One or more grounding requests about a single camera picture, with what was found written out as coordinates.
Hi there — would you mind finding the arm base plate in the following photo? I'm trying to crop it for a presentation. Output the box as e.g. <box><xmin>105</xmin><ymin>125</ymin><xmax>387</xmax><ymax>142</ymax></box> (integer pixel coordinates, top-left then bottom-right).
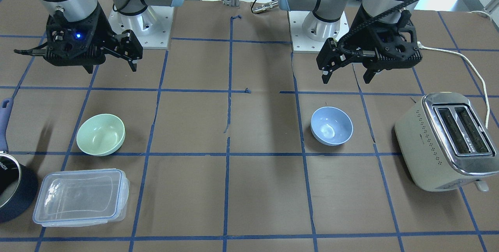
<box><xmin>108</xmin><ymin>6</ymin><xmax>176</xmax><ymax>50</ymax></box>
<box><xmin>288</xmin><ymin>11</ymin><xmax>349</xmax><ymax>53</ymax></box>

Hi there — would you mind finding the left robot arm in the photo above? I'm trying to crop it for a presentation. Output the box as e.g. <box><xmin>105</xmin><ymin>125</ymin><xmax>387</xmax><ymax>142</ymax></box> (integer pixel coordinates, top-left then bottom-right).
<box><xmin>278</xmin><ymin>0</ymin><xmax>423</xmax><ymax>84</ymax></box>

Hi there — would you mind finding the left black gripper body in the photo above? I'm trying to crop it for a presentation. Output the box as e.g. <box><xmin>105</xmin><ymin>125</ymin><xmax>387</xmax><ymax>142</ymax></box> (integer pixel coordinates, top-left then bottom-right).
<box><xmin>349</xmin><ymin>10</ymin><xmax>423</xmax><ymax>71</ymax></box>

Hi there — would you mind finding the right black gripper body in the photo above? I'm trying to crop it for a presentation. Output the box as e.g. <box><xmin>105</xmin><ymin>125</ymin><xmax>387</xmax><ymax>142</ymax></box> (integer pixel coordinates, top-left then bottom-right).
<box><xmin>33</xmin><ymin>4</ymin><xmax>117</xmax><ymax>68</ymax></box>

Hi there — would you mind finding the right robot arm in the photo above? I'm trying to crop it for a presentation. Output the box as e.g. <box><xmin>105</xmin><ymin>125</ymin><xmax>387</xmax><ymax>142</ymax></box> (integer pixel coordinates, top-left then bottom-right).
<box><xmin>14</xmin><ymin>0</ymin><xmax>184</xmax><ymax>74</ymax></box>

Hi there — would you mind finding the blue bowl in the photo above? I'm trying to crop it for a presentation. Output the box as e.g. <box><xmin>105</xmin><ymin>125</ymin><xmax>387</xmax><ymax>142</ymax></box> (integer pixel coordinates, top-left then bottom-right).
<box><xmin>310</xmin><ymin>106</ymin><xmax>354</xmax><ymax>146</ymax></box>

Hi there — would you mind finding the cream toaster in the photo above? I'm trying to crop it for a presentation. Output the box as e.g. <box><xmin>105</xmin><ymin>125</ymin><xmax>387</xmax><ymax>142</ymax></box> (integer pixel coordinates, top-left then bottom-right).
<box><xmin>394</xmin><ymin>92</ymin><xmax>499</xmax><ymax>192</ymax></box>

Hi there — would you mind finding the dark blue saucepan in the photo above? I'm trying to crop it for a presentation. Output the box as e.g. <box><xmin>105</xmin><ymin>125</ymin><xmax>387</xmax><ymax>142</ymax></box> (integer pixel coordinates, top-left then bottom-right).
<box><xmin>0</xmin><ymin>98</ymin><xmax>39</xmax><ymax>223</ymax></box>

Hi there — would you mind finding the clear plastic food container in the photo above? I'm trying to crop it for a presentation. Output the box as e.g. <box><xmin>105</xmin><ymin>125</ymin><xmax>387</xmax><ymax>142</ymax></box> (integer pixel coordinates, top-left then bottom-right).
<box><xmin>32</xmin><ymin>169</ymin><xmax>129</xmax><ymax>227</ymax></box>

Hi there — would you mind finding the green bowl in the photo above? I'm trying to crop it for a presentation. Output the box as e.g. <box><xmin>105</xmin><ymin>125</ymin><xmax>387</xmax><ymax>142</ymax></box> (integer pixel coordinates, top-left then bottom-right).
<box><xmin>76</xmin><ymin>114</ymin><xmax>126</xmax><ymax>156</ymax></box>

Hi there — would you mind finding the white toaster power cable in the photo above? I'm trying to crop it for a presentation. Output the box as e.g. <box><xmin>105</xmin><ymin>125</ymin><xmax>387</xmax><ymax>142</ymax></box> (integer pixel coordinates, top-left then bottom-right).
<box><xmin>417</xmin><ymin>42</ymin><xmax>491</xmax><ymax>129</ymax></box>

